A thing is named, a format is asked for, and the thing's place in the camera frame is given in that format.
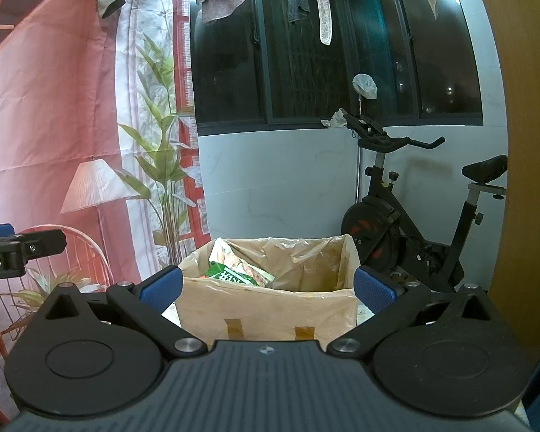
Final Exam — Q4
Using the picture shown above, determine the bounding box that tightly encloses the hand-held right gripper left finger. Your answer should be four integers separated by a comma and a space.
40, 266, 208, 357

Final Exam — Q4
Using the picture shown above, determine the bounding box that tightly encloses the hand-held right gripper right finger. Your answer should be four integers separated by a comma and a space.
326, 265, 500, 356

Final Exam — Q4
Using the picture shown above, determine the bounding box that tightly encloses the green snack bag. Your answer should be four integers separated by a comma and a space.
206, 238, 275, 288

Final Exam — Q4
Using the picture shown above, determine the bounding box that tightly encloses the taped cardboard box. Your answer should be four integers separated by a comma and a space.
175, 234, 360, 345

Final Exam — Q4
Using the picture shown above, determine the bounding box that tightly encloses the black exercise bike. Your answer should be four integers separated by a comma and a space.
321, 108, 509, 293

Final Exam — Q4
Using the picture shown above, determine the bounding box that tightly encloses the printed red backdrop cloth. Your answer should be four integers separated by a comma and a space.
0, 0, 208, 419

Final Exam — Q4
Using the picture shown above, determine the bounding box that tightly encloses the white crumpled tissue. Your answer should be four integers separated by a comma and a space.
321, 109, 349, 130

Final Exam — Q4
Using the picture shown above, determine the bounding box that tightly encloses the white plastic bag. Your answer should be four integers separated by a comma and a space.
352, 73, 379, 100

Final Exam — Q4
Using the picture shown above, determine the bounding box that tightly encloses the wooden door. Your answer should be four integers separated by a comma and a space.
472, 0, 540, 370

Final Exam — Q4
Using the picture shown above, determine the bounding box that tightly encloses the dark window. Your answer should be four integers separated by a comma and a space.
191, 0, 484, 127

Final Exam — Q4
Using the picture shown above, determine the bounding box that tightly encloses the hanging beige strap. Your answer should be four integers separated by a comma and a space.
312, 0, 334, 46

